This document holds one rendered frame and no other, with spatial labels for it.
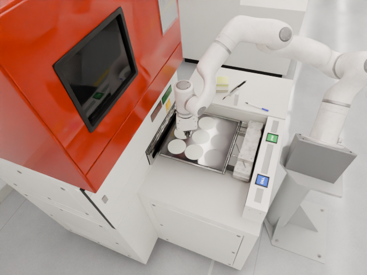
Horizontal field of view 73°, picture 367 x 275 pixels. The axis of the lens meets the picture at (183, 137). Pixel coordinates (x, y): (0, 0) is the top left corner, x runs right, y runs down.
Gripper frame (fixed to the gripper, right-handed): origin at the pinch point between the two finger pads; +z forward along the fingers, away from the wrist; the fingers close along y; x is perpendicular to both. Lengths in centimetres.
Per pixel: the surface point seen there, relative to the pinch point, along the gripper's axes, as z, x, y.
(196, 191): 18.1, -23.9, 1.1
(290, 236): 98, -30, 69
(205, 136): 10.1, 4.5, 10.2
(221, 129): 10.1, 8.3, 19.8
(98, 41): -64, -17, -23
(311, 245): 98, -37, 82
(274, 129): 4.2, -0.4, 46.1
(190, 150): 10.1, -3.6, 0.6
